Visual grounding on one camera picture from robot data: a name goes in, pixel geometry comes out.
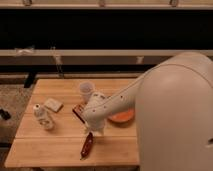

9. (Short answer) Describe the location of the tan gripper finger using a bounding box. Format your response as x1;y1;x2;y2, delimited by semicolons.
97;130;104;136

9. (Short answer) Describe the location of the red chili pepper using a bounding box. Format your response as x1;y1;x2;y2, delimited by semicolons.
81;133;93;158

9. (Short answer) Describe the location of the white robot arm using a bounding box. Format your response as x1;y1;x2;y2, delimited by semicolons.
83;52;213;171

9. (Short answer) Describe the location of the dark snack bar packet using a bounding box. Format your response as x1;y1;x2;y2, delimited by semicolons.
72;105;85;123

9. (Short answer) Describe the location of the orange bowl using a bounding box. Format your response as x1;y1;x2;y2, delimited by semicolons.
109;109;134;123

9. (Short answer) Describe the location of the clear plastic cup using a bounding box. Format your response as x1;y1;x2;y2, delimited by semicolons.
79;82;95;103

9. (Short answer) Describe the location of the beige sponge block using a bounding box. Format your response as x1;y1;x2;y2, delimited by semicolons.
44;98;63;113

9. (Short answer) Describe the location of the black object on floor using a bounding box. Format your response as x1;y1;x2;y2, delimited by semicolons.
0;109;11;120

